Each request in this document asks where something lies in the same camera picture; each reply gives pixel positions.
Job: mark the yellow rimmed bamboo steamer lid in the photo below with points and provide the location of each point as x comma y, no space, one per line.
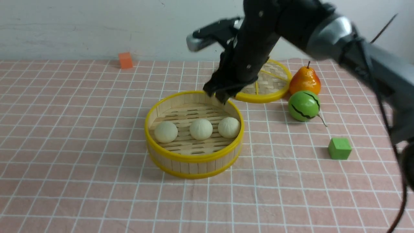
272,84

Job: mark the green toy watermelon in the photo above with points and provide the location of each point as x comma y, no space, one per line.
304,106

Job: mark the orange cube block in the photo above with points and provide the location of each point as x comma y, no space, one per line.
125,60

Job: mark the yellow rimmed bamboo steamer tray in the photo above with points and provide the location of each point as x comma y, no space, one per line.
186,157

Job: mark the green cube block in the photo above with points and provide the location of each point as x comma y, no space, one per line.
339,148

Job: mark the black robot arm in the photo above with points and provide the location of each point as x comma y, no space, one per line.
319,31

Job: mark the pink grid tablecloth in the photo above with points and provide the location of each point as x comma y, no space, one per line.
74,160

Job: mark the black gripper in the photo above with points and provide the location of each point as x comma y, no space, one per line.
246,54

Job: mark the white bun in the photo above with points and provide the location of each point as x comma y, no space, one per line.
229,127
166,132
201,129

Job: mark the orange toy pear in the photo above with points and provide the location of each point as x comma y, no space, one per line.
305,79

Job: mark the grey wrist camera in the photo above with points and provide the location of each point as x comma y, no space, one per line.
222,31

